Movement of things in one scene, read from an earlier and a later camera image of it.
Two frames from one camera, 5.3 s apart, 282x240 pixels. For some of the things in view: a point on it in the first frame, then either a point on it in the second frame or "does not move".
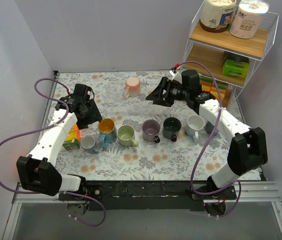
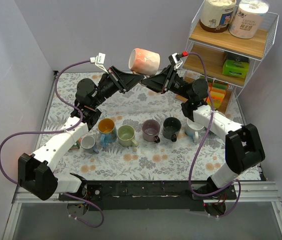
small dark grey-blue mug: x=88 y=144 does not move
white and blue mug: x=194 y=123 does not move
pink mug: x=134 y=87 -> x=143 y=62
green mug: x=125 y=134 does not move
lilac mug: x=150 y=129 does not move
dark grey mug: x=171 y=127 does not move
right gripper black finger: x=156 y=95 -> x=157 y=82
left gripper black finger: x=94 y=116 -> x=125 y=81
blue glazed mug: x=107 y=126 does not move
